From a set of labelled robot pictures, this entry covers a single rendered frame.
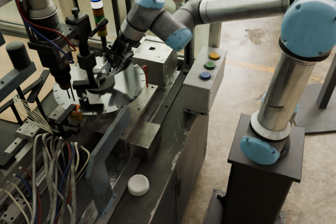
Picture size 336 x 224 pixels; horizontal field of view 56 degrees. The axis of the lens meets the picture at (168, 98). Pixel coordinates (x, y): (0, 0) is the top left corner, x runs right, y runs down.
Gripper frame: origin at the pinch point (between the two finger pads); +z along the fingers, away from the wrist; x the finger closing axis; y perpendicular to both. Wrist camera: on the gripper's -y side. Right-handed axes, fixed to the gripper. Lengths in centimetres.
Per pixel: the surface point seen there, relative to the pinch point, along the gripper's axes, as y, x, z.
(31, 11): 28.2, -16.3, -23.8
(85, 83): 11.2, -2.1, 0.4
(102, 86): 4.4, 1.6, 3.2
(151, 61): -24.0, 6.1, 1.4
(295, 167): -9, 71, -15
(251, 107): -125, 73, 46
